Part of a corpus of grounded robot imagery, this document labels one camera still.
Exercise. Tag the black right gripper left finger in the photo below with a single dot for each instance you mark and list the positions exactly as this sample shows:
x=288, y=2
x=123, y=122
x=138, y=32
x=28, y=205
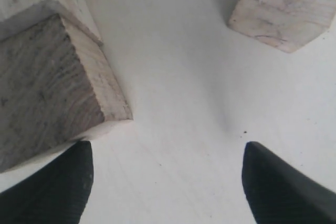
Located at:
x=57, y=193

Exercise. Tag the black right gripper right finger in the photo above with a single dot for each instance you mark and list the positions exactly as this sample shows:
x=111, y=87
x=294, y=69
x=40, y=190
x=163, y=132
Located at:
x=278, y=193

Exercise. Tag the second largest wooden cube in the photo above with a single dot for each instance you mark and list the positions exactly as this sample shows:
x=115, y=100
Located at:
x=56, y=83

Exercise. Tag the smallest wooden cube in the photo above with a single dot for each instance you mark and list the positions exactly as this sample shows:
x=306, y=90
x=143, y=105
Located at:
x=287, y=25

